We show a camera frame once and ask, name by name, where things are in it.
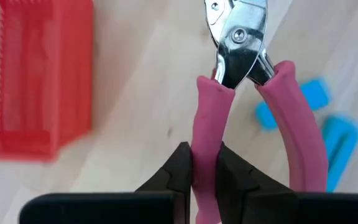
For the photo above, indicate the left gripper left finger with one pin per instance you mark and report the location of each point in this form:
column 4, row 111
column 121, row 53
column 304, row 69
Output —
column 179, row 168

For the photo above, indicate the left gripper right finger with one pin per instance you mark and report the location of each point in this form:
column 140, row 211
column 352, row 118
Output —
column 253, row 199

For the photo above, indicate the blue eraser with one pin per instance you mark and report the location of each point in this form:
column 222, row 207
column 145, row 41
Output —
column 315, row 93
column 340, row 146

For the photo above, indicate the red plastic basket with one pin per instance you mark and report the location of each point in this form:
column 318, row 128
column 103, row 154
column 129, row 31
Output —
column 42, row 77

